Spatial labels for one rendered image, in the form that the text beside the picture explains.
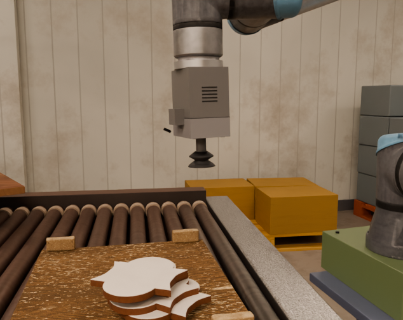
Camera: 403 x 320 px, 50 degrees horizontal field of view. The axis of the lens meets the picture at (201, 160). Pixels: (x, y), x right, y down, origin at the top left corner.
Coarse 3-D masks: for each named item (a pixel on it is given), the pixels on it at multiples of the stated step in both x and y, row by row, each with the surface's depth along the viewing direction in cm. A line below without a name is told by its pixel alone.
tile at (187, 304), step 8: (192, 280) 72; (192, 296) 66; (200, 296) 66; (208, 296) 66; (176, 304) 63; (184, 304) 63; (192, 304) 63; (200, 304) 65; (152, 312) 61; (160, 312) 61; (176, 312) 61; (184, 312) 61
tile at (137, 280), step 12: (120, 264) 70; (132, 264) 70; (144, 264) 70; (156, 264) 70; (168, 264) 70; (108, 276) 65; (120, 276) 65; (132, 276) 65; (144, 276) 65; (156, 276) 65; (168, 276) 65; (180, 276) 66; (108, 288) 61; (120, 288) 61; (132, 288) 61; (144, 288) 61; (156, 288) 61; (168, 288) 61; (120, 300) 59; (132, 300) 59
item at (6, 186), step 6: (0, 174) 123; (0, 180) 114; (6, 180) 114; (12, 180) 114; (0, 186) 107; (6, 186) 107; (12, 186) 107; (18, 186) 107; (24, 186) 107; (0, 192) 103; (6, 192) 104; (12, 192) 105; (18, 192) 106; (24, 192) 107
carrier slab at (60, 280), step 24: (48, 264) 84; (72, 264) 84; (96, 264) 84; (192, 264) 84; (216, 264) 84; (24, 288) 74; (48, 288) 74; (72, 288) 74; (96, 288) 74; (216, 288) 74; (24, 312) 65; (48, 312) 65; (72, 312) 65; (96, 312) 65; (192, 312) 65; (216, 312) 65
